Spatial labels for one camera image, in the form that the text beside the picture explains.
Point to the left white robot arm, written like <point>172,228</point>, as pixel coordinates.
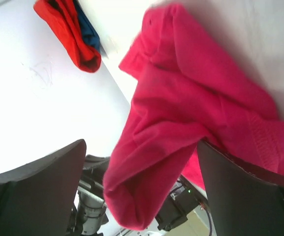
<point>87,218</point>

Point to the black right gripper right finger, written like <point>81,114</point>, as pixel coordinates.
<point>245,199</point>

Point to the folded blue t shirt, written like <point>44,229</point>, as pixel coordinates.
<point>88,32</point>

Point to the folded red t shirt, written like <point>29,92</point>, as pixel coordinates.
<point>62,18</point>

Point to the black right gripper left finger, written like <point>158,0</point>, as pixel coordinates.
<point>36,199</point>

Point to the crimson pink t shirt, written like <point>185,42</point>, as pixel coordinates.
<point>188,88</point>

